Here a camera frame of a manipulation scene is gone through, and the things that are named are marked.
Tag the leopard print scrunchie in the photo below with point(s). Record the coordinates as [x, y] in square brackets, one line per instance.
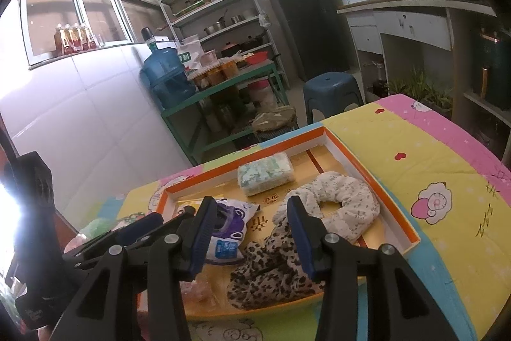
[263, 273]

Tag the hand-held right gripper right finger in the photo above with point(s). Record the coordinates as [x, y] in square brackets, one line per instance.
[301, 241]

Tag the blue plastic stool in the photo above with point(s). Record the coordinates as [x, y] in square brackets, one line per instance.
[331, 89]

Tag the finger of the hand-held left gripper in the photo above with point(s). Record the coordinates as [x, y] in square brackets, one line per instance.
[143, 224]
[181, 216]

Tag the white packet with purple print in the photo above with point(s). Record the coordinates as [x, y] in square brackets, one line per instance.
[231, 221]

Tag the red plastic basin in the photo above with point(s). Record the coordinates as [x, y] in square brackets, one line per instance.
[256, 58]

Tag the green item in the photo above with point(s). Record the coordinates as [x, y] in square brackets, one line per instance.
[96, 229]

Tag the white printed tissue packet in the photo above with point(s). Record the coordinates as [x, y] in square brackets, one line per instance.
[265, 173]

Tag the grey kitchen counter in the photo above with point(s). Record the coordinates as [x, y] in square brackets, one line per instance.
[411, 21]

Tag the woven round cushion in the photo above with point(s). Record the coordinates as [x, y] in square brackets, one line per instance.
[273, 121]

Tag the white jar with red lid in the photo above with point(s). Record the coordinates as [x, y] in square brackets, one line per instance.
[259, 93]

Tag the pink item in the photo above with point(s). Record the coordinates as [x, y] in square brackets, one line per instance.
[197, 289]

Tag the white floral scrunchie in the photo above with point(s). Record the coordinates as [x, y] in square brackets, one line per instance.
[351, 205]

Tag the blue water jug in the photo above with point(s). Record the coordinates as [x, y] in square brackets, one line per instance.
[167, 73]

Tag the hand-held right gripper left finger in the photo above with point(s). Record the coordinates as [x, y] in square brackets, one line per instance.
[201, 241]

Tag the orange food jar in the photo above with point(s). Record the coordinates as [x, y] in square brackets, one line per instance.
[215, 74]
[201, 79]
[231, 68]

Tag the green leafy plant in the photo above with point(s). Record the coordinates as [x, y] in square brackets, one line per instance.
[419, 89]

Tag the black wok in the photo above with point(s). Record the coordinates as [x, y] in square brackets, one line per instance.
[243, 46]

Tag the dark green air fryer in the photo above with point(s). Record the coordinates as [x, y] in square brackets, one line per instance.
[495, 73]

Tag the orange-rimmed cardboard box tray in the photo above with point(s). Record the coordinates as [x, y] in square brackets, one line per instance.
[311, 165]

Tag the dark grey refrigerator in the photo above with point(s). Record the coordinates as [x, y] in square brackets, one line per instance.
[307, 13]

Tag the green metal table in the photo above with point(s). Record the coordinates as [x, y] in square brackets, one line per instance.
[223, 85]

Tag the row of amber liquid bottles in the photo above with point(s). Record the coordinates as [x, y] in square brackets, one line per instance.
[76, 39]

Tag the white shelf rack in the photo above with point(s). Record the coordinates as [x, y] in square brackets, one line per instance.
[211, 5]

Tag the black water pump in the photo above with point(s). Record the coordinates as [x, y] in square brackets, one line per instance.
[149, 37]

